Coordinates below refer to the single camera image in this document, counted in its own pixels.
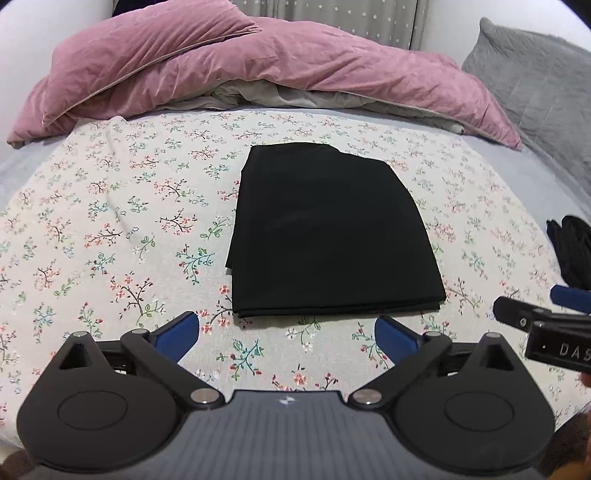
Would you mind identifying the pink duvet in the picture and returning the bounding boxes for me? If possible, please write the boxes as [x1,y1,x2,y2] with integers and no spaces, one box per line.
[7,1,522,150]

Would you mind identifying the grey patterned curtain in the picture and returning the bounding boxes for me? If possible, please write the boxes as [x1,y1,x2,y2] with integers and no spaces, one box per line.
[233,0,429,50]

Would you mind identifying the black garment on bed edge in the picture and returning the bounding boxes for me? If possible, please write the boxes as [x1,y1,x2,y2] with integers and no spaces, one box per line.
[546,215,591,291]

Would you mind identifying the grey pillow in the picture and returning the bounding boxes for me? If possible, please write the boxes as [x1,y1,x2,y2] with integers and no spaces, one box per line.
[462,17,590,192]

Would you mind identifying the black pants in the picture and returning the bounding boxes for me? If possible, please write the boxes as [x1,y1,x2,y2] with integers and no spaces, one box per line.
[226,143,446,318]

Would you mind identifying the floral bed sheet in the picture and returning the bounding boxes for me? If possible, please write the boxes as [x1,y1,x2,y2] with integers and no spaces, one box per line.
[1,109,572,443]

